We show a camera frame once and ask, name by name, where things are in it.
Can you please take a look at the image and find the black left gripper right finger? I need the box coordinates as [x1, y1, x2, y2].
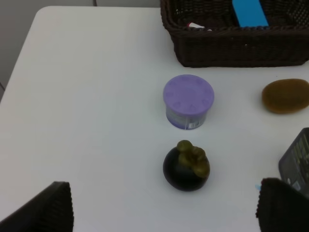
[256, 178, 309, 232]

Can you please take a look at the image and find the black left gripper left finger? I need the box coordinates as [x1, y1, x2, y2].
[0, 182, 74, 232]

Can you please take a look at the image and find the dark purple mangosteen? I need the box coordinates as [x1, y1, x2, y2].
[163, 140, 210, 192]

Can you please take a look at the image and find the brown kiwi fruit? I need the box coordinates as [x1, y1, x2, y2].
[262, 79, 309, 114]

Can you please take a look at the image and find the dark brown wicker basket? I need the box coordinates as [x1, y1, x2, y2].
[160, 0, 309, 68]

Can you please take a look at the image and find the purple lidded round jar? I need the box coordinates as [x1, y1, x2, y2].
[163, 74, 214, 130]

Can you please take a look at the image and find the blue whiteboard eraser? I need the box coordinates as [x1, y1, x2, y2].
[232, 0, 268, 27]

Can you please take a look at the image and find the dark green pump bottle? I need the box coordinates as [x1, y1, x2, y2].
[279, 128, 309, 197]

